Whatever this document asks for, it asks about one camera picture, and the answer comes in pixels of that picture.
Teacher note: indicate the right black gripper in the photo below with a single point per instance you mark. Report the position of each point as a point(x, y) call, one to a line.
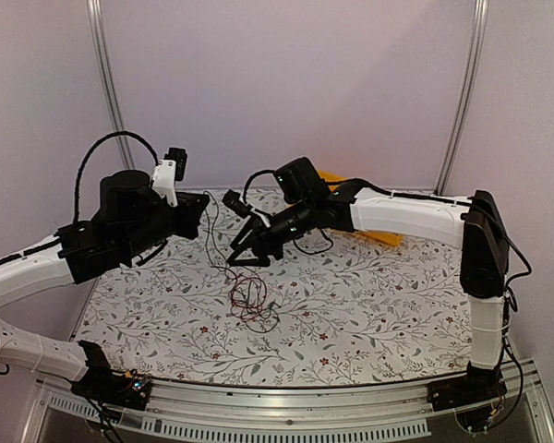
point(260, 237)

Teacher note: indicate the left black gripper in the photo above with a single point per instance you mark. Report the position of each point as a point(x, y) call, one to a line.
point(192, 211)

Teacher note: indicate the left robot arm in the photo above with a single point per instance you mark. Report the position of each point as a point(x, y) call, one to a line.
point(138, 212)

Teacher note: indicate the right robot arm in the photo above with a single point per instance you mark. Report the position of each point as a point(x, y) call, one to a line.
point(472, 224)

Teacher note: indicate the floral table mat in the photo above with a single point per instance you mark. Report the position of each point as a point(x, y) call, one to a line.
point(338, 309)

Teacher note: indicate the yellow three-compartment bin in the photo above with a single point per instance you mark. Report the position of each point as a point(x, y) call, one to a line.
point(390, 239)

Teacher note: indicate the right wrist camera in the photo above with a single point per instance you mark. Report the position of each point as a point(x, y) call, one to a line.
point(233, 201)

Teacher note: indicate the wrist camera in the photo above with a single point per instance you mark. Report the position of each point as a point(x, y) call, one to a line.
point(170, 169)
point(233, 201)

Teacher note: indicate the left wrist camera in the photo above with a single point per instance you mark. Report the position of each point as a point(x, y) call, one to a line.
point(170, 169)

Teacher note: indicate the aluminium front rail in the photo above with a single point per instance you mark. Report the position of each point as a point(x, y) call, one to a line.
point(388, 412)

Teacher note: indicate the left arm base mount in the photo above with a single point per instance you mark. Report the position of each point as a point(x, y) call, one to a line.
point(102, 384)

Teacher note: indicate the left aluminium frame post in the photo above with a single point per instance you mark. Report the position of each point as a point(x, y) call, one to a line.
point(98, 36)

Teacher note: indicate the aluminium frame post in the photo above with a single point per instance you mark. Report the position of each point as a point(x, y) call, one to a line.
point(98, 36)
point(472, 61)

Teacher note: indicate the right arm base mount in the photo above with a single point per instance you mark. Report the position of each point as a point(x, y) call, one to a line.
point(479, 391)

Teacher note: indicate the right aluminium frame post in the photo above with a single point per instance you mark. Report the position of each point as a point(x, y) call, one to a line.
point(472, 61)

